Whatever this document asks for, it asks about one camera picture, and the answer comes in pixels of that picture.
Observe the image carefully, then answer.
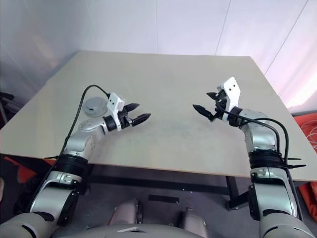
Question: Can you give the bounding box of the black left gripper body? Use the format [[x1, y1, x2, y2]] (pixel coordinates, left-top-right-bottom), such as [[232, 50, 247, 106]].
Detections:
[[118, 110, 136, 129]]

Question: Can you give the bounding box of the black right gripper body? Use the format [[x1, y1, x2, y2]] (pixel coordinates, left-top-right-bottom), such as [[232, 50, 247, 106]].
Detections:
[[210, 89, 229, 122]]

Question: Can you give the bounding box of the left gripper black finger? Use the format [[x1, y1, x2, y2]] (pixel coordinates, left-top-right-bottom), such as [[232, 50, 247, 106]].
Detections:
[[123, 102, 140, 113], [132, 113, 152, 125]]

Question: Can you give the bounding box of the grey disc with black centre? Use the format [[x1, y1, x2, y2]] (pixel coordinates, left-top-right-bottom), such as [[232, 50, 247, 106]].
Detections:
[[83, 97, 108, 117]]

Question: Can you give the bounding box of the orange cushion beside table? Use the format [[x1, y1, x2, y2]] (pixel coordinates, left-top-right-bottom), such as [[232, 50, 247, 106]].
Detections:
[[293, 115, 317, 206]]

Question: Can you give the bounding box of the rounded grey robot left foot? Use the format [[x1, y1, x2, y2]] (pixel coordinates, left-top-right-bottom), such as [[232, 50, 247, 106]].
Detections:
[[110, 198, 144, 225]]

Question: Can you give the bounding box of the rounded grey robot foot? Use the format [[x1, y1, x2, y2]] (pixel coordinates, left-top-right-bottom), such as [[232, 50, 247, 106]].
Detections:
[[110, 198, 144, 225], [182, 207, 209, 238]]

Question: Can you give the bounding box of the rounded grey robot right foot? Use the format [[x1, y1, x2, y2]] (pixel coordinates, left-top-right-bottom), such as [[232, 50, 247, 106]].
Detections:
[[182, 207, 209, 238]]

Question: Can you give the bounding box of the orange object under table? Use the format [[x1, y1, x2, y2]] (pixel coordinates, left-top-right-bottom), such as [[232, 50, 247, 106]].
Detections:
[[4, 156, 56, 184]]

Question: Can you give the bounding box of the grey robot torso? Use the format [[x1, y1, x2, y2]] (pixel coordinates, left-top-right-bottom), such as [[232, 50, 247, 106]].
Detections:
[[49, 224, 260, 238]]

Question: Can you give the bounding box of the black chair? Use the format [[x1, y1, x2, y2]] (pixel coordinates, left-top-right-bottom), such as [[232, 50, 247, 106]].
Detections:
[[0, 91, 22, 129]]

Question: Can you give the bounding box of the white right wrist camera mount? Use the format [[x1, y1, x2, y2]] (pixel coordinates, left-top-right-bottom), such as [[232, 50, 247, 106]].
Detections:
[[219, 76, 242, 122]]

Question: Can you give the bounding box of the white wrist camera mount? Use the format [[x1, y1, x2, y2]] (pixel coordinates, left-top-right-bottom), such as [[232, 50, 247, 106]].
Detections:
[[219, 76, 242, 122], [106, 93, 124, 131]]

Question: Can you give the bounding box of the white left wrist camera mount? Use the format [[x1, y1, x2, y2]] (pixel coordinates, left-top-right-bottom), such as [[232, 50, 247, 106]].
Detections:
[[106, 93, 124, 131]]

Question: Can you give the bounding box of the black table frame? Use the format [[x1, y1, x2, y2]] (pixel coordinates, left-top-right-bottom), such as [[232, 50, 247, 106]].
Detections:
[[0, 153, 308, 211]]

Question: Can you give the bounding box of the white cable bundle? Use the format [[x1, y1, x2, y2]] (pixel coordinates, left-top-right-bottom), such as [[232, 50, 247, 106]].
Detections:
[[301, 121, 317, 149]]

